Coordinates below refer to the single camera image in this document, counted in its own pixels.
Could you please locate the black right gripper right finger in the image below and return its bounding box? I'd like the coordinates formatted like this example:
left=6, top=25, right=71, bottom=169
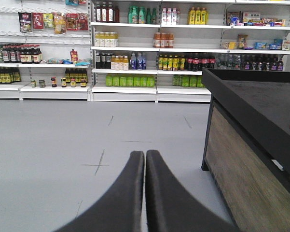
left=145, top=150, right=239, bottom=232

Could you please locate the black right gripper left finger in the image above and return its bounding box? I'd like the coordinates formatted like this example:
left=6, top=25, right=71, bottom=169
left=57, top=151, right=145, bottom=232

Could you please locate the black wooden display table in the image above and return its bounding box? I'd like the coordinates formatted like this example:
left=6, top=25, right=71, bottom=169
left=202, top=69, right=290, bottom=232

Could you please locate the white supermarket shelf unit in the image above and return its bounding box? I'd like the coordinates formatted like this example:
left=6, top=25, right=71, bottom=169
left=0, top=0, right=290, bottom=102

